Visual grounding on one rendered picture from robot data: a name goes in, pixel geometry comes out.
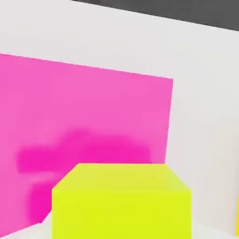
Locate small yellow-green cube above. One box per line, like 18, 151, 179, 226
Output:
51, 162, 192, 239

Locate large yellow box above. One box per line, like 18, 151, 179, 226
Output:
235, 194, 239, 237

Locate large pink box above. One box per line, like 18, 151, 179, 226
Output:
0, 53, 174, 239

